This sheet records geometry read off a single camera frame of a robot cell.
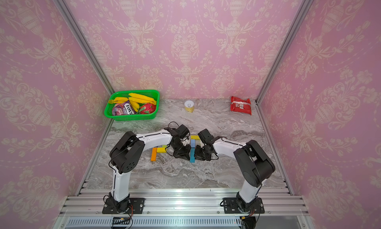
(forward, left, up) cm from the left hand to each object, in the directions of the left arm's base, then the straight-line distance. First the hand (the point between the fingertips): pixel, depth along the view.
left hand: (190, 159), depth 89 cm
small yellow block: (+5, +19, +1) cm, 19 cm away
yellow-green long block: (+15, -2, +1) cm, 15 cm away
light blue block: (+10, -1, +1) cm, 11 cm away
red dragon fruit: (+35, +32, +7) cm, 48 cm away
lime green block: (+1, +14, +15) cm, 20 cm away
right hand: (0, -1, 0) cm, 1 cm away
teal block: (0, -1, 0) cm, 1 cm away
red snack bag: (+42, -36, +5) cm, 55 cm away
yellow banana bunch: (+43, +43, +9) cm, 62 cm away
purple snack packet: (+34, +49, +7) cm, 60 cm away
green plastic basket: (+49, +29, +8) cm, 58 cm away
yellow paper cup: (+39, +2, +6) cm, 40 cm away
